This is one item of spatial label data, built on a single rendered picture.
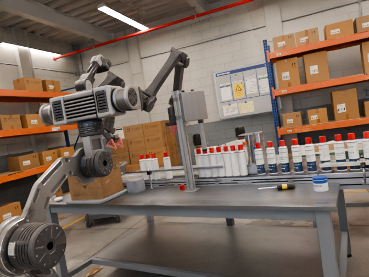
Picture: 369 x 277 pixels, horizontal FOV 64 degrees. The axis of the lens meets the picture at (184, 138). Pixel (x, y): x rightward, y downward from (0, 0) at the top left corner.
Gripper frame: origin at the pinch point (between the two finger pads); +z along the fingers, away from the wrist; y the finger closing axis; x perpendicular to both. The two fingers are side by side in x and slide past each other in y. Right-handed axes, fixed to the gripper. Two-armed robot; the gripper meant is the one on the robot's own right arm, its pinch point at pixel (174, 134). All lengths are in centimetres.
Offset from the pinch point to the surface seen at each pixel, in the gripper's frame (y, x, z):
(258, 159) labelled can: -58, 10, 22
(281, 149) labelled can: -73, 12, 17
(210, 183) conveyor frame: -23.8, 7.3, 36.0
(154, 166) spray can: 21.4, -1.7, 22.2
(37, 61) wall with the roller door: 432, -300, -188
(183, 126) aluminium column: -14.4, 17.9, -5.2
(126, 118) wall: 313, -434, -42
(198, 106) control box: -24.9, 12.6, -16.2
